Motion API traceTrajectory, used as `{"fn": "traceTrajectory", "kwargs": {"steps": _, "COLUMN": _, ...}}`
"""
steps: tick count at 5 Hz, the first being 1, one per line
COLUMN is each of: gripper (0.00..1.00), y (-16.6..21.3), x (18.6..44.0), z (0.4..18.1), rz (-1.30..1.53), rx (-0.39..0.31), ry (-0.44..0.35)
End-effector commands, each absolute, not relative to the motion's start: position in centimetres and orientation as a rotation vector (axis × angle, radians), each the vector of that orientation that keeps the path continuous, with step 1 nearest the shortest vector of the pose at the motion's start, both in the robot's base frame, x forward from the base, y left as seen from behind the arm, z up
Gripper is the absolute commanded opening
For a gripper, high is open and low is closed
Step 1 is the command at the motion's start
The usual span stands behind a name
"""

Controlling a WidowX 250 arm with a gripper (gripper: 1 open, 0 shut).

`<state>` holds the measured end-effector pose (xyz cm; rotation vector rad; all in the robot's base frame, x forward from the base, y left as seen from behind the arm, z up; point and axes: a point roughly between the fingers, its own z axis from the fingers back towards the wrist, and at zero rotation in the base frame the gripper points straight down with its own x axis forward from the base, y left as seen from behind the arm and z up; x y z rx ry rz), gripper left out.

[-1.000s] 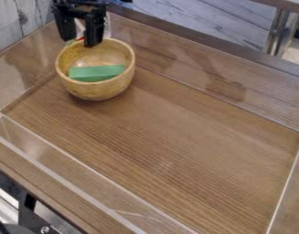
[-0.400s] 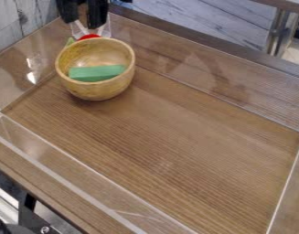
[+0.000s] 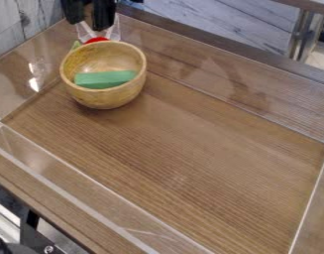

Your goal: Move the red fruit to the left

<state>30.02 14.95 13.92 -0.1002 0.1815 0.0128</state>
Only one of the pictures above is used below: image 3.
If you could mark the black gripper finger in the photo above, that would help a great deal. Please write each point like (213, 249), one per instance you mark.
(103, 14)
(74, 12)

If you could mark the red fruit with green leaf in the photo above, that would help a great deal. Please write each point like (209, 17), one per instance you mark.
(93, 40)

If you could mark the wooden bowl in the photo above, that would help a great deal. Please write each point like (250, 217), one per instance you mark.
(105, 56)

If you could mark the green rectangular block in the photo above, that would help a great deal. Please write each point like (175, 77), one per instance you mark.
(103, 79)

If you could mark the metal table leg background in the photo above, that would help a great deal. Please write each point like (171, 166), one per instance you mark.
(305, 36)

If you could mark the clear acrylic corner bracket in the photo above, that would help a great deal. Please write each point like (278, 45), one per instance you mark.
(86, 32)

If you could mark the clear acrylic tray wall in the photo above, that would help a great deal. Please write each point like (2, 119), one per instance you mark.
(106, 223)

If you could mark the black table leg bracket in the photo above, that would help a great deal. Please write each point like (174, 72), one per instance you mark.
(33, 238)

